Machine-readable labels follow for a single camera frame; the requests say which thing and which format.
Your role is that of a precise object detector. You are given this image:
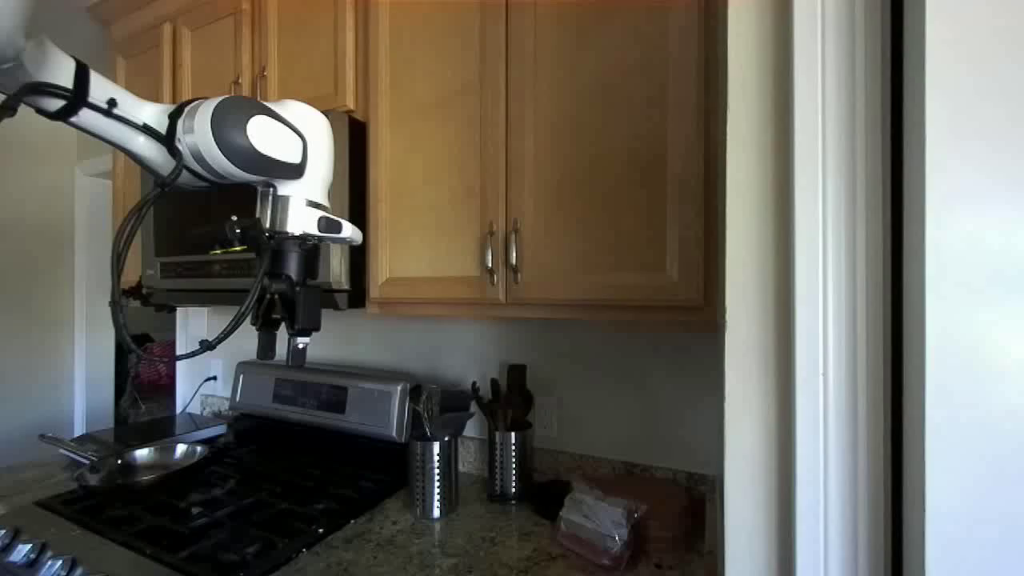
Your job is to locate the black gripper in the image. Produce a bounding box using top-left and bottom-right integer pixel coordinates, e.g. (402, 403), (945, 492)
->
(252, 237), (324, 358)

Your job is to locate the white wall outlet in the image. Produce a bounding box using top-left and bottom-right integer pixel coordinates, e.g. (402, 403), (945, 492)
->
(192, 373), (223, 417)

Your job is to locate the stainless steel stove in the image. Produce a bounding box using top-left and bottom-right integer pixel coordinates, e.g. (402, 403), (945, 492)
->
(0, 360), (417, 576)

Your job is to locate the left metal door handle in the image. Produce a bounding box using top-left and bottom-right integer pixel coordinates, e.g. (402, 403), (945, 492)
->
(483, 223), (495, 285)

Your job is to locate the front steel utensil holder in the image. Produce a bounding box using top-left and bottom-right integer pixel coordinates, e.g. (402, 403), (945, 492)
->
(410, 439), (461, 520)

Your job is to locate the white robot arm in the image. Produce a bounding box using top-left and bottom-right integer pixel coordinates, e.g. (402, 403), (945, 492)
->
(0, 34), (364, 364)

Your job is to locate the rear steel utensil holder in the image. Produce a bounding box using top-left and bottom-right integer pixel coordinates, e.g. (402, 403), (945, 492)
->
(491, 427), (536, 501)

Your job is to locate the right wooden cabinet door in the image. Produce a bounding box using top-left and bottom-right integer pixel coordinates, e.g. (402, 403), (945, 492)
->
(509, 0), (712, 307)

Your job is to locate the left wooden cabinet door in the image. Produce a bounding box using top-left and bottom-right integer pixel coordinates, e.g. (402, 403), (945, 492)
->
(369, 0), (505, 307)

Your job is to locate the white door frame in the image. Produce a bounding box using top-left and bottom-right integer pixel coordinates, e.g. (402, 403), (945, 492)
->
(723, 0), (892, 576)

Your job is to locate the plastic wrapped bread bag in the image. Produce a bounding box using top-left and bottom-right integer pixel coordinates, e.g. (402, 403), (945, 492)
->
(558, 479), (646, 569)

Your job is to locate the right metal door handle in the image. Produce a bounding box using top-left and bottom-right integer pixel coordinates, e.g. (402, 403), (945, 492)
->
(505, 221), (521, 285)

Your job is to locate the metal door handle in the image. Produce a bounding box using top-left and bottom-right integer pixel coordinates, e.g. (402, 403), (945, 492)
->
(505, 221), (521, 285)
(483, 223), (495, 285)

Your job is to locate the steel frying pan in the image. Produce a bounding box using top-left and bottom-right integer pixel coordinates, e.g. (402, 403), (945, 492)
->
(43, 433), (208, 487)

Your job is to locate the steel utensil holder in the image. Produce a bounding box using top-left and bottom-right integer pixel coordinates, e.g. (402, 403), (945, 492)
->
(491, 427), (536, 501)
(410, 439), (461, 520)

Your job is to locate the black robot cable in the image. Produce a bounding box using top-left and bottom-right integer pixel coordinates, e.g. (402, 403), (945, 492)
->
(106, 155), (281, 364)

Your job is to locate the wooden cabinet door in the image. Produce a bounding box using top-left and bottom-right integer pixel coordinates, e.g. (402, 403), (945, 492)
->
(509, 0), (712, 307)
(369, 0), (505, 307)

